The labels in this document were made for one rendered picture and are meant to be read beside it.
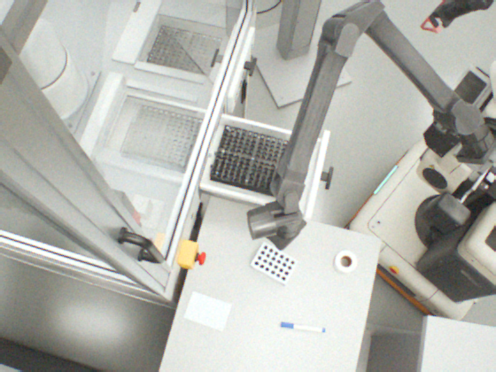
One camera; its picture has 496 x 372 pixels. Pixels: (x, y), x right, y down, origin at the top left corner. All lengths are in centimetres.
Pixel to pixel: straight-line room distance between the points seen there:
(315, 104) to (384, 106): 166
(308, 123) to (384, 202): 116
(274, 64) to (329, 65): 162
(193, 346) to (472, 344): 89
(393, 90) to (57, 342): 219
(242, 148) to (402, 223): 96
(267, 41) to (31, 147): 237
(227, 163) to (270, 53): 133
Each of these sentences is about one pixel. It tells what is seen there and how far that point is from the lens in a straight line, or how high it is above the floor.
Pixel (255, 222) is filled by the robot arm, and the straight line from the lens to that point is 110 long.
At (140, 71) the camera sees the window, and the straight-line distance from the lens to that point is 69.
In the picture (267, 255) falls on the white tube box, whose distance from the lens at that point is 150.
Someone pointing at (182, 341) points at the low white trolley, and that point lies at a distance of 148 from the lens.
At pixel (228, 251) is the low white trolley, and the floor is 76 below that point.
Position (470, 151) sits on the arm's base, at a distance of 129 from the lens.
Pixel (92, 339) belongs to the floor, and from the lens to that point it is 232.
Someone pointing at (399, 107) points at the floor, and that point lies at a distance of 271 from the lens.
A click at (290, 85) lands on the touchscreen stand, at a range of 258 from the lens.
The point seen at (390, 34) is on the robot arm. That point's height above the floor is 142.
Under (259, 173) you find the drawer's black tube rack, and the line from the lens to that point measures 146.
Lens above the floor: 224
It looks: 71 degrees down
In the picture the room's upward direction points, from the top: 8 degrees clockwise
